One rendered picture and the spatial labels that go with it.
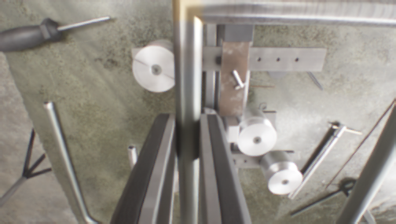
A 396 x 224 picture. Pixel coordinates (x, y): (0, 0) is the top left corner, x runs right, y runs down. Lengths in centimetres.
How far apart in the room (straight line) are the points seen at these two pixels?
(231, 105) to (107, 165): 28
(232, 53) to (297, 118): 20
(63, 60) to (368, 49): 47
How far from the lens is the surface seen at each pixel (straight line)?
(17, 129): 189
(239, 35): 22
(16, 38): 36
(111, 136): 39
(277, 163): 33
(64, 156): 45
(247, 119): 27
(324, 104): 40
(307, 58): 30
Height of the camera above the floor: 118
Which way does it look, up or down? 63 degrees down
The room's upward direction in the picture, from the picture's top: 178 degrees clockwise
